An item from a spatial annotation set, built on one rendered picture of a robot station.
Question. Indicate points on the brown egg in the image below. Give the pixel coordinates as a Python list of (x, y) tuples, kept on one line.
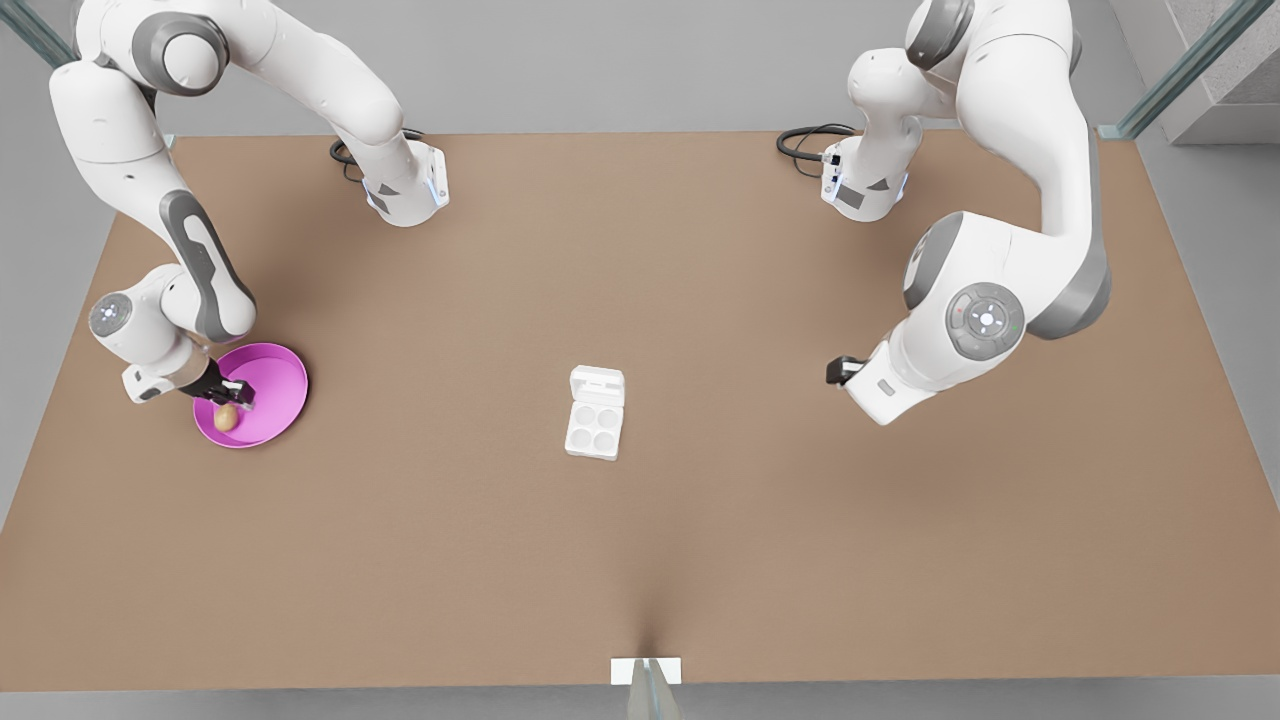
[(226, 417)]

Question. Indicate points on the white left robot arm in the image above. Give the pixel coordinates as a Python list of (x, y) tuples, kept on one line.
[(1010, 270)]

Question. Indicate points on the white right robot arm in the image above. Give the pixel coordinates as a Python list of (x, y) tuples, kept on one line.
[(110, 130)]

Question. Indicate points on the white egg box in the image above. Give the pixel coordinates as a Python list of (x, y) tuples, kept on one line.
[(595, 412)]

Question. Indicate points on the magenta round plate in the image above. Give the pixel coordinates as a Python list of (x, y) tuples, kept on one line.
[(262, 392)]

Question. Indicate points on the silver frame post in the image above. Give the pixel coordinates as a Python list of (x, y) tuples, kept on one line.
[(1180, 68), (648, 686), (40, 32)]

